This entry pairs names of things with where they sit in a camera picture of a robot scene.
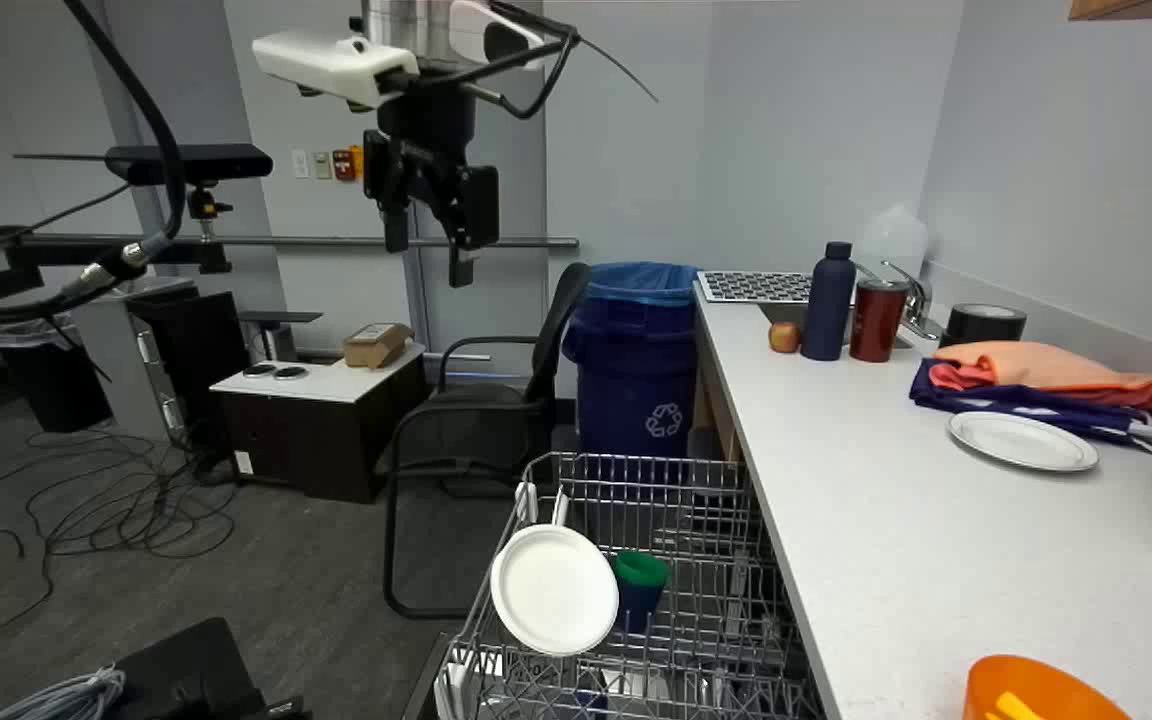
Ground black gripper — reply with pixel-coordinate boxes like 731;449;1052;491
361;81;503;293

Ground green plastic cup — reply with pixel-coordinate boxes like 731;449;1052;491
609;547;676;599

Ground dark blue plastic cup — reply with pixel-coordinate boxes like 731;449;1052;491
617;584;670;636

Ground small cardboard box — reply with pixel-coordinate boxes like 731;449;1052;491
342;319;419;371

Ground black office chair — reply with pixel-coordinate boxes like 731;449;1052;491
376;258;596;622

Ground low black cabinet white top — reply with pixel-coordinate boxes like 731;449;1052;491
199;346;435;504

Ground blue recycling bin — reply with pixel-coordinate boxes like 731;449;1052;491
560;258;709;459

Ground black stand crossbar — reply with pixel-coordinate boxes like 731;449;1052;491
11;139;275;191

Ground black computer tower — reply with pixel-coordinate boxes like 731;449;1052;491
121;281;258;449

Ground grey sink grid mat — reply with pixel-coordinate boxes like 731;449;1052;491
694;268;816;308

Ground white round plate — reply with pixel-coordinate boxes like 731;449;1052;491
489;518;625;661

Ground black trash bin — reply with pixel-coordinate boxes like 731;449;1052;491
0;314;115;435

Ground navy blue water bottle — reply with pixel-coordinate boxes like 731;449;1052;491
798;239;861;362

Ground dark red tumbler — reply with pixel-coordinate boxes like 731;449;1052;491
850;274;914;362

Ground translucent plastic jug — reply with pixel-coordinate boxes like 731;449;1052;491
864;200;938;289

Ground black equipment base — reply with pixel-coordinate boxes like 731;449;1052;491
108;613;313;720

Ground chrome sink faucet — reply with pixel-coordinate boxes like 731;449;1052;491
884;258;950;345

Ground black round tin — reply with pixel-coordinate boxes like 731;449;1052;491
938;299;1034;350

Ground navy blue cloth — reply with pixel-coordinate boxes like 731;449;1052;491
907;356;1152;449

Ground white plate with silver rim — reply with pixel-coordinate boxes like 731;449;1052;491
946;406;1104;480

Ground orange cloth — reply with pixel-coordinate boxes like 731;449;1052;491
927;335;1152;425

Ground orange bowl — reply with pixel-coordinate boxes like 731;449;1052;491
959;650;1137;720

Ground grey horizontal rail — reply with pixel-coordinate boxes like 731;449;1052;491
0;231;584;265

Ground white wall outlet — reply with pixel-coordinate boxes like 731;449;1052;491
290;139;370;189

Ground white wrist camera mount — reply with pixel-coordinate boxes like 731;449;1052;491
250;26;423;112

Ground black robot cable hose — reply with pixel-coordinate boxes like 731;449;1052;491
0;0;197;328

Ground grey wire dishwasher rack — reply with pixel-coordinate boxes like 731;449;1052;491
428;449;830;720

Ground black floor cables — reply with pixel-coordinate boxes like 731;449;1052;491
0;428;245;647

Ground wooden wall cabinet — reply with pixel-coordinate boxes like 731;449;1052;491
1067;0;1152;22

